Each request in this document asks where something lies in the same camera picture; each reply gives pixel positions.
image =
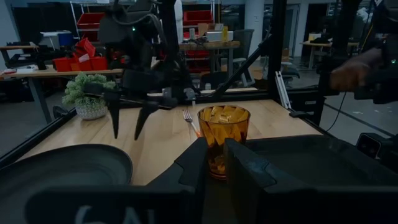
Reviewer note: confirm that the round wooden table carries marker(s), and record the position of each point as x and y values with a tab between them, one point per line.
317	44

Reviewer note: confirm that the black upright frame post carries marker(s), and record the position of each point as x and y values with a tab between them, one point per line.
276	46

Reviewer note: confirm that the blue and white box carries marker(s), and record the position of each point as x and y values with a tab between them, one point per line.
63	39

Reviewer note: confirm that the grey office chair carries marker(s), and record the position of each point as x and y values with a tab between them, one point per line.
244	43

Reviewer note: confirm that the person's hand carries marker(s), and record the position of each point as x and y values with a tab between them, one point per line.
351	74

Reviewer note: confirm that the dark grey round plate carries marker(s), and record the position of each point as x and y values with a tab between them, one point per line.
62	168

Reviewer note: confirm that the long wooden desk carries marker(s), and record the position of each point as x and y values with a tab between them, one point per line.
46	73

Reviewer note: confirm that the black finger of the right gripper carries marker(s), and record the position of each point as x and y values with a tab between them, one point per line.
146	113
114	112

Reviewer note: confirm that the amber faceted glass cup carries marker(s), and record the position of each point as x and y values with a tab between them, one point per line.
224	130

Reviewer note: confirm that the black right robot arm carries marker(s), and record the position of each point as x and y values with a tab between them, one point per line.
143	40

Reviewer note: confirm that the small black table camera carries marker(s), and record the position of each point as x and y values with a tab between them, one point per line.
368	144

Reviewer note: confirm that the black diagonal frame brace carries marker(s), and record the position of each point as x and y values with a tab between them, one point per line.
242	68

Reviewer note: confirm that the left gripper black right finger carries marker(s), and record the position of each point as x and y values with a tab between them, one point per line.
242	168

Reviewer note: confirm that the black table frame rail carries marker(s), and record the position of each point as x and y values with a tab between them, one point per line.
236	95
34	140

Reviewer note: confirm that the small wooden work table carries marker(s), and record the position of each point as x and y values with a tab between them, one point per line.
211	45

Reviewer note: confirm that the green plant in white pot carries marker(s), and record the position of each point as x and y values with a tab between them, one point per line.
90	109

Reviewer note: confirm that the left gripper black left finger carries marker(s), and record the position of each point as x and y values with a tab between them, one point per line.
189	168

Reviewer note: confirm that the silver aluminium extrusion piece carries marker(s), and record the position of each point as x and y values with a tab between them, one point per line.
281	90

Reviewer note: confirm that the tilted red plastic bin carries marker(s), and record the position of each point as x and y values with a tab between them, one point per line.
85	46

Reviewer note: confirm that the yellow bottle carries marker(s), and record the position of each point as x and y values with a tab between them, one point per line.
224	34

